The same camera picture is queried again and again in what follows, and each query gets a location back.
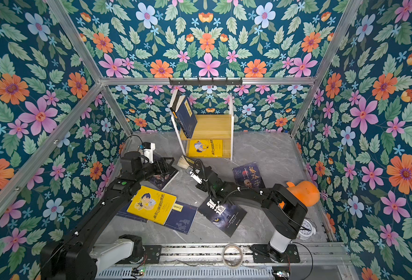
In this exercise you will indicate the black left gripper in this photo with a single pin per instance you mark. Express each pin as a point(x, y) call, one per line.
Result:
point(164, 167)

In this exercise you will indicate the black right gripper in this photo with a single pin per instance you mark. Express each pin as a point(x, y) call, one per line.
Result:
point(201, 187)

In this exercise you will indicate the yellow cartoon cover book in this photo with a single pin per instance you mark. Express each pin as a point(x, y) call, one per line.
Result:
point(152, 204)

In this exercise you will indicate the blue book yellow label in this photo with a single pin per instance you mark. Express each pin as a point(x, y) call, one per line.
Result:
point(186, 116)
point(186, 163)

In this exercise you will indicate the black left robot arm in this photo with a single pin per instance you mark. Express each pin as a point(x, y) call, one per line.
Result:
point(73, 257)

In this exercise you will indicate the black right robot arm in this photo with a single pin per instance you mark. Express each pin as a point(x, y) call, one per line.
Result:
point(284, 211)

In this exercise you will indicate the dark portrait book left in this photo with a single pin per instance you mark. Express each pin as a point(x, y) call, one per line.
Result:
point(161, 181)

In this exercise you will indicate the dark portrait book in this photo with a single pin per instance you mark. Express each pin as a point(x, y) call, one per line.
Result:
point(161, 181)
point(249, 176)

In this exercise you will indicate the yellow book under shelf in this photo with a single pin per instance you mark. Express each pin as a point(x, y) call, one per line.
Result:
point(205, 148)

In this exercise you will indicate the black wolf cover book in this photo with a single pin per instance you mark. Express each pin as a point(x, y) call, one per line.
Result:
point(226, 217)

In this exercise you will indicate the dark portrait book right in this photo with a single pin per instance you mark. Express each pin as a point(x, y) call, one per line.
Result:
point(249, 176)

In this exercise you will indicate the blue book front centre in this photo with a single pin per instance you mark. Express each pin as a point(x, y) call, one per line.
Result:
point(181, 217)

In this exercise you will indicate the wooden white bookshelf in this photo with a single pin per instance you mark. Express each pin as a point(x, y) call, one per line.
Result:
point(209, 127)

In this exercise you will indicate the blue book under yellow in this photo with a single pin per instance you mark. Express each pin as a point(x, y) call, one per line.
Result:
point(125, 214)

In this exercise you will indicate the black book on shelf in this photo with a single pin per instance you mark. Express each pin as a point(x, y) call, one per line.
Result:
point(172, 105)

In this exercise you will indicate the orange gourd toy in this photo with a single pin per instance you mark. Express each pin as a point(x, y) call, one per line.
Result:
point(306, 192)

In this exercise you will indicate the white alarm clock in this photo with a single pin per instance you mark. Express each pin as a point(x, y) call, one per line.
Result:
point(307, 229)

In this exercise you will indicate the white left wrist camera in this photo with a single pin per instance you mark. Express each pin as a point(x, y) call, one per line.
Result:
point(148, 150)

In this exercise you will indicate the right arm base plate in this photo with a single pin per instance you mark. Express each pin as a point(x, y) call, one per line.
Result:
point(266, 254)

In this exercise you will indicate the black hook rail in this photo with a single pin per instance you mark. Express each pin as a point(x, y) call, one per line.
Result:
point(205, 81)

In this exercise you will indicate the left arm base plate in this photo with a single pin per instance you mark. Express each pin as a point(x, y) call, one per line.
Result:
point(151, 255)

